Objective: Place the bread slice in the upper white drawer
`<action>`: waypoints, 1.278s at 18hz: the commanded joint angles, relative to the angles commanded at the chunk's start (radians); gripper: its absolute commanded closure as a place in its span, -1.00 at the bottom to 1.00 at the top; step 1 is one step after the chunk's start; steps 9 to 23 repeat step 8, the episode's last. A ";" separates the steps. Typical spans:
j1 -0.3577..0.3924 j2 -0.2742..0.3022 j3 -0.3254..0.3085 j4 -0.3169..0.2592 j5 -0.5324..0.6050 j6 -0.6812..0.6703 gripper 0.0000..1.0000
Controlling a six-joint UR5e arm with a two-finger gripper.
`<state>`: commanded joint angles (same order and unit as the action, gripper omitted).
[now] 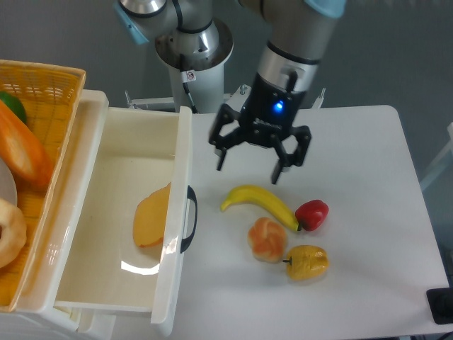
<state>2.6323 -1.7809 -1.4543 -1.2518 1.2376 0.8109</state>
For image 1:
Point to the orange baguette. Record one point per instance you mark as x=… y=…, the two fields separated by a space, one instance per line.
x=22 y=151

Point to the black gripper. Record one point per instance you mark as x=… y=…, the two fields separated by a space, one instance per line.
x=265 y=119

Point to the yellow woven plastic basket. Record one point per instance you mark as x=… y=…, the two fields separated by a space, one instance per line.
x=51 y=95

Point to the round knotted bread roll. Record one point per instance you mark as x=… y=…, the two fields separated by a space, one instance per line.
x=267 y=240

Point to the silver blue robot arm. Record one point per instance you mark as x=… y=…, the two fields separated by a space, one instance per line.
x=301 y=31

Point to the white frame at right edge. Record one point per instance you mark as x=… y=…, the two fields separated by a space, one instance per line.
x=441 y=162

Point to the black device at table edge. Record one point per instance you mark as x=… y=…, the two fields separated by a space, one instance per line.
x=440 y=303

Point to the white drawer cabinet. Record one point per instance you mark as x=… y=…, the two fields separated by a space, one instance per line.
x=36 y=316

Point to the yellow bell pepper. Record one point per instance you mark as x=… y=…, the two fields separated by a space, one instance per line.
x=304 y=262

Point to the open white upper drawer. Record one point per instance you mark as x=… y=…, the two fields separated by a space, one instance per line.
x=106 y=273

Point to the green fruit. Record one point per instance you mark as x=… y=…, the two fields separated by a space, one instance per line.
x=15 y=105

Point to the black drawer handle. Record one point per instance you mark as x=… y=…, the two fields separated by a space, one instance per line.
x=190 y=220

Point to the beige bagel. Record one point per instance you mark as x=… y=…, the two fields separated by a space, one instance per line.
x=13 y=232

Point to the yellow bread slice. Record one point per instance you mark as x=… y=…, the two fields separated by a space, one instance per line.
x=150 y=218

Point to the yellow banana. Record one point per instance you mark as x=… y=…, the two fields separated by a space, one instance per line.
x=263 y=198

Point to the white plate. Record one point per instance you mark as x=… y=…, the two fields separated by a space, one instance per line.
x=7 y=184

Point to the red bell pepper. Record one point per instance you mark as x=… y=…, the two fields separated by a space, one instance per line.
x=311 y=215

